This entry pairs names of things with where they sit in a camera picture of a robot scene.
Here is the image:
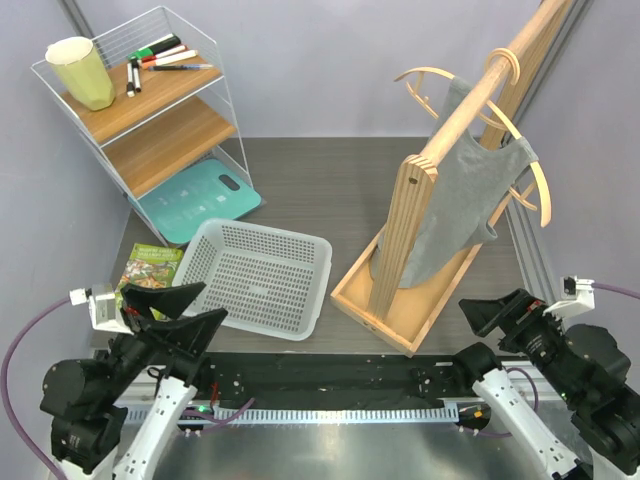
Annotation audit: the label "teal bathroom scale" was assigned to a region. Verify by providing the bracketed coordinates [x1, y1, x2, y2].
[139, 159, 262, 245]

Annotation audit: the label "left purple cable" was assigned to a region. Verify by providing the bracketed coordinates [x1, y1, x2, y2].
[2, 294, 76, 480]

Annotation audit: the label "black white marker left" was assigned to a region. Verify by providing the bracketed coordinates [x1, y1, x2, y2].
[126, 62, 135, 98]

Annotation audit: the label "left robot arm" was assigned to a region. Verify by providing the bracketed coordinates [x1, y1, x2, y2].
[40, 282, 228, 479]

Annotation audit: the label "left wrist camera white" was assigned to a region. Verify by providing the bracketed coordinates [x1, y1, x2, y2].
[68, 283, 133, 335]

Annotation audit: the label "orange white marker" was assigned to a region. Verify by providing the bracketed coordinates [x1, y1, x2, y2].
[141, 50, 198, 70]

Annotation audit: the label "green black marker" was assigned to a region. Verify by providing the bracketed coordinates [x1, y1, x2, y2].
[127, 34, 181, 60]

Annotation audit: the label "green book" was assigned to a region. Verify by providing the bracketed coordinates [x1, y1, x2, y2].
[115, 243, 184, 309]

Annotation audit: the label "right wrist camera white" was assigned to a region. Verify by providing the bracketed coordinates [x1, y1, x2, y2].
[544, 276, 595, 319]

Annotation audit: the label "purple cable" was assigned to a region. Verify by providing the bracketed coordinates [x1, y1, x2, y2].
[592, 282, 640, 300]
[2, 294, 76, 480]

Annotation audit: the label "black white marker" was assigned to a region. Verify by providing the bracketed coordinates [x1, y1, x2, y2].
[130, 60, 142, 93]
[126, 62, 135, 98]

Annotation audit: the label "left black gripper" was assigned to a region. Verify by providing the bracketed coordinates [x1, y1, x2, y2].
[98, 279, 227, 401]

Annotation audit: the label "white cable duct strip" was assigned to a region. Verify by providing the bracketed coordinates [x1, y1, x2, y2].
[125, 403, 459, 426]

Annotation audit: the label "wooden clothes rack stand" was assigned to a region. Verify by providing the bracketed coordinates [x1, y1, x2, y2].
[331, 1, 569, 356]

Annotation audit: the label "thin black pen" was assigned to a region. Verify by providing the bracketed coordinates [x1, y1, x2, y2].
[148, 64, 215, 72]

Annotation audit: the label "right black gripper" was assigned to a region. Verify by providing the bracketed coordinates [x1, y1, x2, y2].
[459, 284, 585, 402]

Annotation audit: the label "black white marker right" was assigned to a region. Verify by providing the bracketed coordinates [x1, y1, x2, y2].
[130, 60, 142, 93]

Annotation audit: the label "white wire shelf unit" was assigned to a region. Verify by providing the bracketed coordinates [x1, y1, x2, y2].
[31, 6, 252, 245]

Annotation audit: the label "yellow-green cup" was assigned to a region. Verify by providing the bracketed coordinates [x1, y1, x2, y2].
[45, 36, 116, 111]

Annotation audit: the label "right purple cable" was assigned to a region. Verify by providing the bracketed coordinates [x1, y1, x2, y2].
[592, 282, 640, 300]

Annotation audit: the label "wooden clothes hanger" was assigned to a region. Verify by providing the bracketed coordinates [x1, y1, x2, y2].
[394, 48, 552, 228]

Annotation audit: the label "white plastic basket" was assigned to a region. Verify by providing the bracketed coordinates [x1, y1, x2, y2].
[172, 219, 332, 341]

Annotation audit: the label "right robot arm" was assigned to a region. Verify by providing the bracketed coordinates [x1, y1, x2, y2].
[451, 283, 639, 479]

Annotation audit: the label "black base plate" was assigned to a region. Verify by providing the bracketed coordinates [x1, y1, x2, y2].
[196, 344, 498, 411]

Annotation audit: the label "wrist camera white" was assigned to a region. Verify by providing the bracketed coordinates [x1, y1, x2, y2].
[544, 276, 595, 319]
[68, 283, 133, 335]

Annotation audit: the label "grey tank top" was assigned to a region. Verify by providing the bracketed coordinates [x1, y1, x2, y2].
[370, 75, 540, 289]

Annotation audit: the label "red white marker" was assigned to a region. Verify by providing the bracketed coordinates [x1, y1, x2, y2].
[138, 44, 187, 64]

